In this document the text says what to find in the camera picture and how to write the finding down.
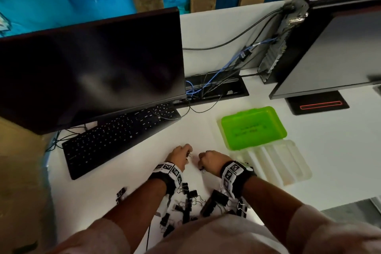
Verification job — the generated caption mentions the person's left hand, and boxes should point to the person's left hand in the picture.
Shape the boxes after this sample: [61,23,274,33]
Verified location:
[165,144,193,172]

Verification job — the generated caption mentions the translucent plastic box tray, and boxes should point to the translucent plastic box tray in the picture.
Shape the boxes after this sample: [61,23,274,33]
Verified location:
[230,140,313,187]

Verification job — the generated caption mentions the left wristband with marker tags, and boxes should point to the left wristband with marker tags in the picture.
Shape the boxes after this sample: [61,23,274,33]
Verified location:
[148,161,184,195]

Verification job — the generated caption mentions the long black power cable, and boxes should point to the long black power cable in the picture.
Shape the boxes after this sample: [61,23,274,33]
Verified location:
[182,8,285,51]

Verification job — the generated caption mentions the lone black binder clip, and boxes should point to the lone black binder clip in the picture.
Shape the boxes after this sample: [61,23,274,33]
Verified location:
[115,187,128,204]

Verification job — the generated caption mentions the green plastic box lid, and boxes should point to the green plastic box lid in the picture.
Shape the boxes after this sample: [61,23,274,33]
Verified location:
[220,106,288,151]

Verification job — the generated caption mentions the black cables under monitor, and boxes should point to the black cables under monitor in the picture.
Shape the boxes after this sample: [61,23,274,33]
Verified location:
[45,125,88,152]

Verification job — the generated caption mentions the person's right forearm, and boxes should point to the person's right forearm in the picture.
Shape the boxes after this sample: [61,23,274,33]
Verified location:
[240,174,305,244]

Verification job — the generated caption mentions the wristband with marker tags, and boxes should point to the wristband with marker tags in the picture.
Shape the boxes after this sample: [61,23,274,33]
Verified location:
[148,161,184,195]
[220,160,257,201]

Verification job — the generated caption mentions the black monitor with stand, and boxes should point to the black monitor with stand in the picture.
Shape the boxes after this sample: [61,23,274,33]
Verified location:
[269,4,381,116]

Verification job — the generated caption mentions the brown wooden panel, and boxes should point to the brown wooden panel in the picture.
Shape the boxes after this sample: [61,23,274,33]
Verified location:
[0,116,58,254]

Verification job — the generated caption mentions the thin black keyboard cable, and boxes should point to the thin black keyboard cable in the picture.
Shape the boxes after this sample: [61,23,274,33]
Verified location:
[149,94,224,121]

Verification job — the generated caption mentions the pile of black binder clips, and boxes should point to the pile of black binder clips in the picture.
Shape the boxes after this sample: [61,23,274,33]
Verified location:
[155,182,249,238]

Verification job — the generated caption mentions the black computer monitor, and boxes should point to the black computer monitor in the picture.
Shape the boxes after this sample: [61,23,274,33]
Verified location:
[0,7,187,135]

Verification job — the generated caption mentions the person's right hand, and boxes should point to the person's right hand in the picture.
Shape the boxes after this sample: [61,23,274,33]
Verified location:
[198,150,233,178]

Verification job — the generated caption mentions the blue network cable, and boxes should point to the blue network cable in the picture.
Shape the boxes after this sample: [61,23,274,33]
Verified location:
[186,37,279,97]

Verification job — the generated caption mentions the person's left forearm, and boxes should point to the person's left forearm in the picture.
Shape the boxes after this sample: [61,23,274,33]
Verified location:
[103,177,168,253]

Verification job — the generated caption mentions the right wristband with marker tags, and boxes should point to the right wristband with marker tags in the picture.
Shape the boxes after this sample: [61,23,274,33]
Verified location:
[220,160,257,201]

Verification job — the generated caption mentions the black desktop computer tower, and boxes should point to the black desktop computer tower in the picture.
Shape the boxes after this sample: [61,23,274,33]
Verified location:
[257,0,381,85]

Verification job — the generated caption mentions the person's white shirt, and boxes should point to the person's white shirt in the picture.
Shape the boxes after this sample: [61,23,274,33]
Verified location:
[48,203,381,254]

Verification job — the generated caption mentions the black desk cable tray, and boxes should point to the black desk cable tray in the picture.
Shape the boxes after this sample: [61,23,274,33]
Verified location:
[174,69,250,108]

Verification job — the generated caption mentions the black keyboard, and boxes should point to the black keyboard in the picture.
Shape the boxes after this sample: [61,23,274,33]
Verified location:
[62,102,182,180]

